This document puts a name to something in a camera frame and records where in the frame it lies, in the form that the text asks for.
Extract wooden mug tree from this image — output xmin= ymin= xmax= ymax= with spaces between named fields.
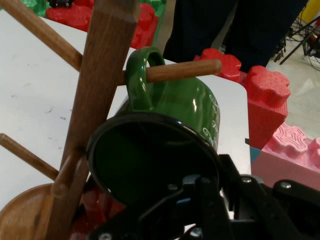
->
xmin=0 ymin=0 xmax=223 ymax=240

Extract green enamel mug white lettering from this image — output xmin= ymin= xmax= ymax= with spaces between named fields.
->
xmin=86 ymin=46 xmax=222 ymax=208

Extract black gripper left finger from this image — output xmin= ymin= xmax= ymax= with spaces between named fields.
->
xmin=87 ymin=174 xmax=233 ymax=240

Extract black equipment stands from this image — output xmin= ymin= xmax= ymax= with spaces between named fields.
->
xmin=273 ymin=14 xmax=320 ymax=66

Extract pink foam block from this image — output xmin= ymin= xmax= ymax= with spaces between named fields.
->
xmin=251 ymin=122 xmax=320 ymax=186

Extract person in dark trousers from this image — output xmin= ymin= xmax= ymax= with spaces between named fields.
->
xmin=162 ymin=0 xmax=310 ymax=73

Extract red enamel mug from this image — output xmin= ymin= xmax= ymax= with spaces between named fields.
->
xmin=69 ymin=184 xmax=127 ymax=240

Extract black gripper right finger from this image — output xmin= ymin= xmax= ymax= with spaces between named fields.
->
xmin=218 ymin=153 xmax=320 ymax=240

